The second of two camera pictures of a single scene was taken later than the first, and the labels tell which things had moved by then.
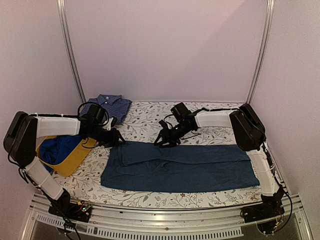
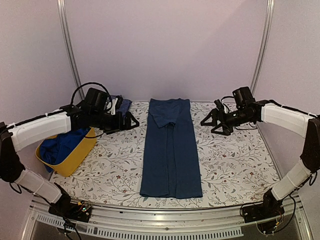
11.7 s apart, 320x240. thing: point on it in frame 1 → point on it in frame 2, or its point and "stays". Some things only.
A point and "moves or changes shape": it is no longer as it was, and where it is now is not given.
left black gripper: x=113 y=140 → x=119 y=126
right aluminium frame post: x=269 y=16 stays
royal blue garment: x=54 y=151 stays
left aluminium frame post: x=61 y=8 stays
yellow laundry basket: x=74 y=160 stays
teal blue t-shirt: x=130 y=166 moves or changes shape
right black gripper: x=167 y=135 → x=227 y=130
